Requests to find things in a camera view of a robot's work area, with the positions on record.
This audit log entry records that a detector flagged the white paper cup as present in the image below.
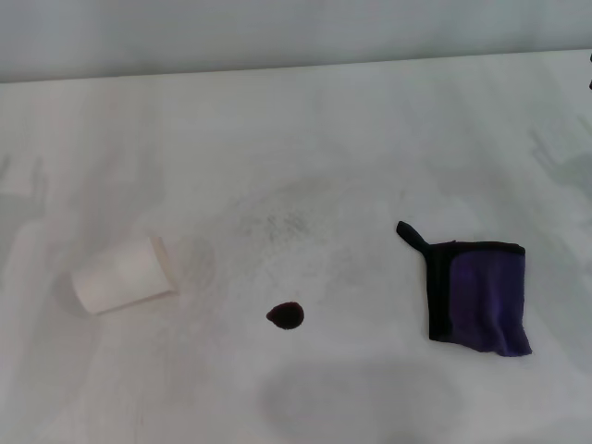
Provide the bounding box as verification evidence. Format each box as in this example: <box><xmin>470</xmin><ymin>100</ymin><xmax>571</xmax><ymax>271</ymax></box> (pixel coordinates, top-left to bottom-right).
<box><xmin>70</xmin><ymin>236</ymin><xmax>179</xmax><ymax>316</ymax></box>

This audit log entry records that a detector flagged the purple rag with black trim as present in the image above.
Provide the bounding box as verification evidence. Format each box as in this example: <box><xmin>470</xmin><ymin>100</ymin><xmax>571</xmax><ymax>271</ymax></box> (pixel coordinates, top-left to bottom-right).
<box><xmin>395</xmin><ymin>220</ymin><xmax>533</xmax><ymax>358</ymax></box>

